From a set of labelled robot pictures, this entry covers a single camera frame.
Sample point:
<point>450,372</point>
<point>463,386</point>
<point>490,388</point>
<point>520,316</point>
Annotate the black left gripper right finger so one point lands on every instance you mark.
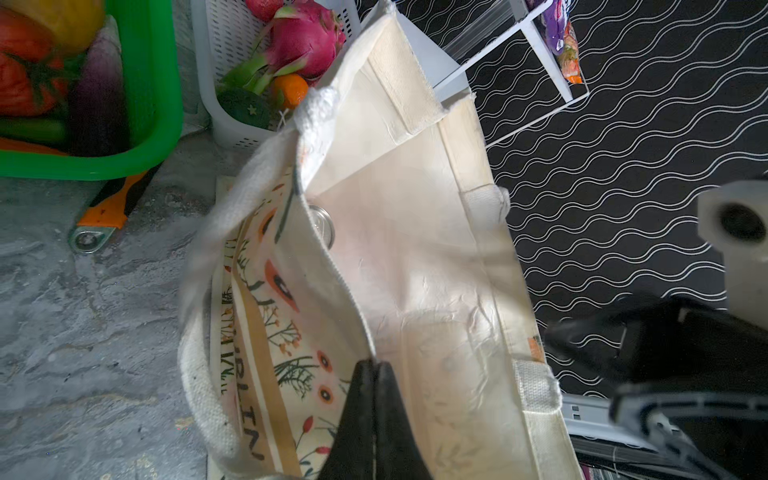
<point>397,455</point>

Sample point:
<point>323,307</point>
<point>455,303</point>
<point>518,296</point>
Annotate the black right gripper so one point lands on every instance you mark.
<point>691,380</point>

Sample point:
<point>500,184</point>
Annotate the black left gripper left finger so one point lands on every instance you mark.
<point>352,454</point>

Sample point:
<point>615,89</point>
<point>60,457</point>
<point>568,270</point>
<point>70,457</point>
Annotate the cream floral tote bag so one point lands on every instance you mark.
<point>422,275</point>

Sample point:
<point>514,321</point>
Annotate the dark green avocado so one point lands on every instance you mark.
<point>246,107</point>

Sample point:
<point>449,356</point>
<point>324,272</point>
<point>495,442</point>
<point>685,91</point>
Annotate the small orange tangerine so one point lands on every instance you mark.
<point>288,91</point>

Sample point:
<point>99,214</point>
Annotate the orange candy bag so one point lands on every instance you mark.
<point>561,39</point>

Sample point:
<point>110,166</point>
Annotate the white two-tier shelf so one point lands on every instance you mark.
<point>497,50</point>

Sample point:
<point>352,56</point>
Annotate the purple eggplant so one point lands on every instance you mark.
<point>98,120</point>

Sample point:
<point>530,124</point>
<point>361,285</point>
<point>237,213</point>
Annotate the pink dragon fruit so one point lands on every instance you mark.
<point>303,38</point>

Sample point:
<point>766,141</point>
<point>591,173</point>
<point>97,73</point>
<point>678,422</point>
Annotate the white plastic basket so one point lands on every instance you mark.
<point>248,52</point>

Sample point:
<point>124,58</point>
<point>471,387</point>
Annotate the red apple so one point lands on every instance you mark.
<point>264,10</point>

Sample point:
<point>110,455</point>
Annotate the green plastic basket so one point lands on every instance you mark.
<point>39,147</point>

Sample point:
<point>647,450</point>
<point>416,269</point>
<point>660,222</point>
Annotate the red tomato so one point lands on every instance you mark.
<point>33,76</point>

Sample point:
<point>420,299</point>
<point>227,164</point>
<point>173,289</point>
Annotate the yellow mango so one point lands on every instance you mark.
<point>73,23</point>

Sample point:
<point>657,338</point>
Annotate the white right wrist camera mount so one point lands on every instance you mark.
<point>733,220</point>

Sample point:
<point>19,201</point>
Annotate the orange handled tool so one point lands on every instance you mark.
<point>109,211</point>

